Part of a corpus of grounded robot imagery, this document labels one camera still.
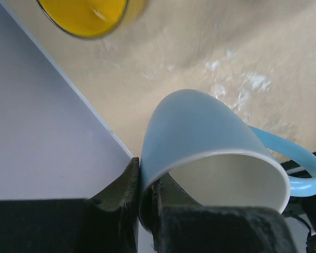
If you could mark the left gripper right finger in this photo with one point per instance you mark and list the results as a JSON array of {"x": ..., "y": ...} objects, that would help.
[{"x": 179, "y": 224}]

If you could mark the yellow mug black handle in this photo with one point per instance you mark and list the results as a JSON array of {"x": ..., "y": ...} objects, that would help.
[{"x": 91, "y": 19}]

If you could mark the light blue mug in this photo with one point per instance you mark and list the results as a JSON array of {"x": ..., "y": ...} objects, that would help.
[{"x": 218, "y": 160}]

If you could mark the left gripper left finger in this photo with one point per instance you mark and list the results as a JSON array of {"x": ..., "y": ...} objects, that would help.
[{"x": 106, "y": 222}]

